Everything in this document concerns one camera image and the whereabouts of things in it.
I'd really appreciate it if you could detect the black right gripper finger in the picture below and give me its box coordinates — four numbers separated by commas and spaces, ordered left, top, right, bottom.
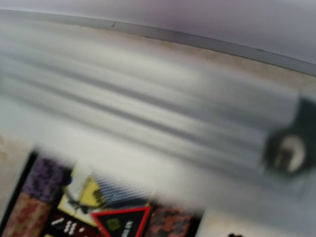
227, 233, 243, 237

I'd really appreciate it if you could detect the black red triangular dealer button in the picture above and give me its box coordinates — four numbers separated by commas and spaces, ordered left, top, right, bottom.
91, 206, 151, 237

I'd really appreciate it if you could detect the aluminium poker set case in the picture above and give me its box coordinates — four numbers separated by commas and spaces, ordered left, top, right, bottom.
0, 11, 316, 237

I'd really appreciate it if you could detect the right chip row in case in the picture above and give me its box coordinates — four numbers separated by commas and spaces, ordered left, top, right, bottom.
143, 206, 200, 237

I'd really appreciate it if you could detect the chip row in case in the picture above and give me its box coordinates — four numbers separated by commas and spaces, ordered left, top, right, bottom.
143, 206, 200, 237
1, 158, 69, 237

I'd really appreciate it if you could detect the left chip row in case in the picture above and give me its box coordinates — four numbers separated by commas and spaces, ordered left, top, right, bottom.
1, 158, 69, 237

